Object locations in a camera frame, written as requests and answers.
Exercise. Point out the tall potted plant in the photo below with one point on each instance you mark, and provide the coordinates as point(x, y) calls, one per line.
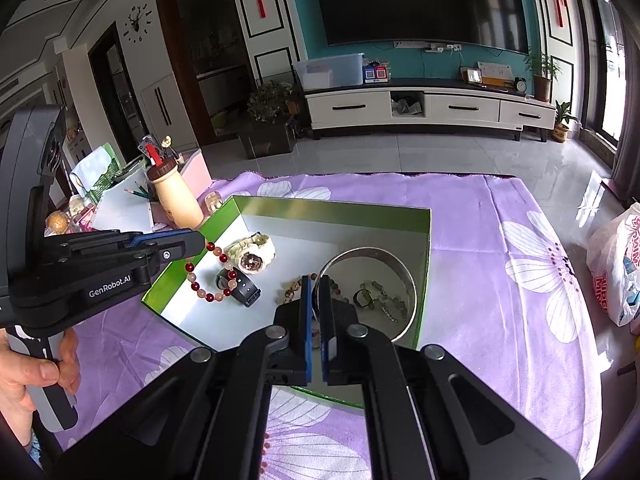
point(542, 80)

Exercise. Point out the white desk organizer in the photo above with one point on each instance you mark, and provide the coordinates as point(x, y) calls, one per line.
point(122, 212)

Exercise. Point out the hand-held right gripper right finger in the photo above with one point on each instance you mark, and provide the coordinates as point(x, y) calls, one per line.
point(325, 320)

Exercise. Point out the bushy plant dark planter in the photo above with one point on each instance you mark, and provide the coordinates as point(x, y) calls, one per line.
point(267, 135)

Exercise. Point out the clear storage box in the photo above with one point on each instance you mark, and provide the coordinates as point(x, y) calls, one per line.
point(330, 72)

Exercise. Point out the grey curtain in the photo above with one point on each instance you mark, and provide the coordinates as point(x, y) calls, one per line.
point(627, 120)

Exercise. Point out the white television cabinet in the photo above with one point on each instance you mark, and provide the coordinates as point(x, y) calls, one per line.
point(465, 105)

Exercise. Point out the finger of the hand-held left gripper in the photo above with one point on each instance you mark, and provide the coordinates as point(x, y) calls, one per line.
point(180, 250)
point(150, 237)

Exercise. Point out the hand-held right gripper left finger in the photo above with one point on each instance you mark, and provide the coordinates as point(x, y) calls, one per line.
point(306, 325)

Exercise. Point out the green cardboard box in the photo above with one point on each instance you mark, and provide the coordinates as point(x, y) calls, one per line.
point(300, 230)

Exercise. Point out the black television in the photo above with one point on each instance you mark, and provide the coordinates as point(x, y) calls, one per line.
point(415, 0)

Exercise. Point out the white printed plastic bag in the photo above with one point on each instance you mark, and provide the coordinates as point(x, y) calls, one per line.
point(617, 265)

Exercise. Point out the black wristband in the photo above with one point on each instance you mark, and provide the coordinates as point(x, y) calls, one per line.
point(242, 290)

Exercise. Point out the small blue red display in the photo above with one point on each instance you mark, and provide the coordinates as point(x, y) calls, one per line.
point(375, 72)

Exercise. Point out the pink box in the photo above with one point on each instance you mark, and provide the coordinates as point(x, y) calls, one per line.
point(197, 175)

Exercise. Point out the person's left forearm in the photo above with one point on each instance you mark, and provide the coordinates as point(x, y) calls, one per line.
point(17, 435)

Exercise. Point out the white yellow desk calendar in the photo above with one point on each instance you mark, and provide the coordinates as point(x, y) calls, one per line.
point(495, 75)

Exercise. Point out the round metal dish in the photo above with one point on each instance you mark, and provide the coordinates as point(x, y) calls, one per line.
point(372, 255)

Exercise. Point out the white power strip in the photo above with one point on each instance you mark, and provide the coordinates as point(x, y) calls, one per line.
point(425, 46)

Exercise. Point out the cream bear bottle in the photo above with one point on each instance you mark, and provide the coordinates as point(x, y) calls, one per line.
point(175, 200)

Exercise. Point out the black alarm clock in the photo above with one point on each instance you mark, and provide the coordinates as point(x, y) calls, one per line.
point(521, 85)

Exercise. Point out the black wall clock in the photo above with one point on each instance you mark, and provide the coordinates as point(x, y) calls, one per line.
point(138, 24)

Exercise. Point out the person's left hand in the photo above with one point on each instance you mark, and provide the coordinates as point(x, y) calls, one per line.
point(35, 372)

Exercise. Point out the small potted plant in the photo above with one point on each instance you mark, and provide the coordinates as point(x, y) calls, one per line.
point(562, 127)

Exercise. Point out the purple floral tablecloth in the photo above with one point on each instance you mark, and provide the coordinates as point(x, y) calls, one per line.
point(475, 310)

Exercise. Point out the green white packet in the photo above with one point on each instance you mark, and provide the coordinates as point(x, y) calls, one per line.
point(107, 170)

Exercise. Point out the cream wrist watch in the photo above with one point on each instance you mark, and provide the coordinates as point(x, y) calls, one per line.
point(260, 252)

